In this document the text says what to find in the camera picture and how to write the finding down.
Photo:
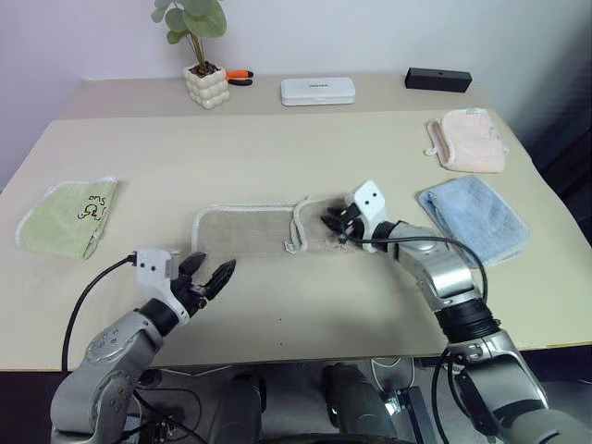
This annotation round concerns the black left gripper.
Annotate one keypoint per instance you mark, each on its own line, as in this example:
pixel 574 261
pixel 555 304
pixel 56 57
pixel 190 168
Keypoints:
pixel 192 292

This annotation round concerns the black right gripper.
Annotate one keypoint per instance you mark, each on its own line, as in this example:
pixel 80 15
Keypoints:
pixel 352 224

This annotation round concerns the beige towel with white trim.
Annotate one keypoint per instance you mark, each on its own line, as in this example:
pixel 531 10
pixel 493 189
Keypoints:
pixel 245 229

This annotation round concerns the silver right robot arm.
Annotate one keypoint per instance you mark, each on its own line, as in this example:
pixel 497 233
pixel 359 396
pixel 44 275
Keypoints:
pixel 444 273

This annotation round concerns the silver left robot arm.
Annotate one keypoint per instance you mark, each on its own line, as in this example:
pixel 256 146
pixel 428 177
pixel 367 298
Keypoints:
pixel 115 342

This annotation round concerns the blue folded towel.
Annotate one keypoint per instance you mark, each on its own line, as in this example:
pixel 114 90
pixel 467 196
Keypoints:
pixel 476 217

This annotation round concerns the green folded towel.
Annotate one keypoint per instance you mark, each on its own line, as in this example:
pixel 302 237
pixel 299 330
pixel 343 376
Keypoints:
pixel 65 217

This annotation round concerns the pink folded towel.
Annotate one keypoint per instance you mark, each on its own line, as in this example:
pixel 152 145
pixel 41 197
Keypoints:
pixel 472 141

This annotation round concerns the beige table cover sheet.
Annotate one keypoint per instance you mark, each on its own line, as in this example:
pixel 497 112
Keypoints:
pixel 277 157

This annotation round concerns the white flat case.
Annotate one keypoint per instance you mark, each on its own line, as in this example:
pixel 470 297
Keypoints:
pixel 318 91

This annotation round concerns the dark rounded shape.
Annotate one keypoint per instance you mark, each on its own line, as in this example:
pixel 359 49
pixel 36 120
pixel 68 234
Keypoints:
pixel 353 402
pixel 240 407

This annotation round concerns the black rectangular box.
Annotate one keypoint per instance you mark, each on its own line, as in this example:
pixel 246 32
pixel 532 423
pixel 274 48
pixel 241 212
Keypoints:
pixel 437 79

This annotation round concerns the green plant in white pot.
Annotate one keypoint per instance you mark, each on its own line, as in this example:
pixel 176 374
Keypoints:
pixel 205 85

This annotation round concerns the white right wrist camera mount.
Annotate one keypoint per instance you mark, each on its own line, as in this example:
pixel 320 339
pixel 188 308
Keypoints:
pixel 370 199

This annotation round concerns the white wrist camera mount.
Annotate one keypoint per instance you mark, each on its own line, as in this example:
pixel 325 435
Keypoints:
pixel 155 270
pixel 370 199

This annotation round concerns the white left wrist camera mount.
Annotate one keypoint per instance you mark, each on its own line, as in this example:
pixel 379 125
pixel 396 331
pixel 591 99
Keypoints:
pixel 155 270

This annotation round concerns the black metal bracket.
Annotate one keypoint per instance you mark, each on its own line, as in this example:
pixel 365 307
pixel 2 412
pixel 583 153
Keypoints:
pixel 414 409

